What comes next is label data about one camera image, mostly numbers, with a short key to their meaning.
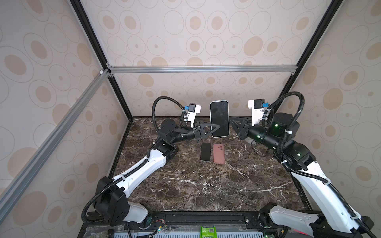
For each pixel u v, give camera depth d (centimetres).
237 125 53
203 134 57
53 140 55
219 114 56
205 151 100
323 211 41
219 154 98
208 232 70
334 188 38
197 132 54
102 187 41
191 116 56
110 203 40
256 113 50
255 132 51
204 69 91
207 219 75
